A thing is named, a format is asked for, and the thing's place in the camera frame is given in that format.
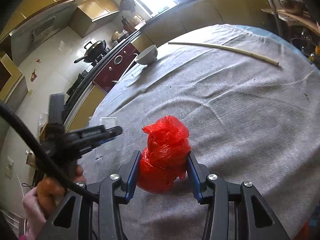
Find person's left hand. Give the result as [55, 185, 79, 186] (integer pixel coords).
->
[22, 164, 87, 240]

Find dark red built-in oven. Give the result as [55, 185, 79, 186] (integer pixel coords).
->
[93, 43, 139, 93]

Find black wok with lid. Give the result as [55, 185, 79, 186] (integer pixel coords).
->
[74, 40, 106, 63]

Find long bamboo stick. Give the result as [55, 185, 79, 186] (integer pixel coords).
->
[168, 42, 279, 67]

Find yellow base cabinets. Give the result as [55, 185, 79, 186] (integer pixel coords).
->
[65, 0, 270, 131]

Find black cable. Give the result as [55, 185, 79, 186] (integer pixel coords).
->
[0, 101, 101, 204]

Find white ceramic bowl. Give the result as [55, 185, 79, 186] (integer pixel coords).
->
[135, 44, 158, 65]

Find stainless steel pot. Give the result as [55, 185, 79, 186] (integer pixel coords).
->
[278, 0, 305, 15]

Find range hood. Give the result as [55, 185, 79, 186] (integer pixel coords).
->
[9, 1, 78, 66]

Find knife block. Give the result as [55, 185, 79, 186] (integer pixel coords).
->
[121, 16, 136, 34]

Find red plastic bag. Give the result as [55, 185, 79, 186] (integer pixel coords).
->
[137, 115, 191, 194]

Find grey tablecloth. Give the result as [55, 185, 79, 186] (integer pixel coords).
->
[79, 24, 319, 238]

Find yellow wall cabinets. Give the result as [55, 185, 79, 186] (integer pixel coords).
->
[1, 0, 120, 38]

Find blue under cloth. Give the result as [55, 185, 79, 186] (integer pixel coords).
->
[232, 24, 319, 73]

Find metal storage rack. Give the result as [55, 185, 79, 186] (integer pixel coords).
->
[262, 0, 319, 37]

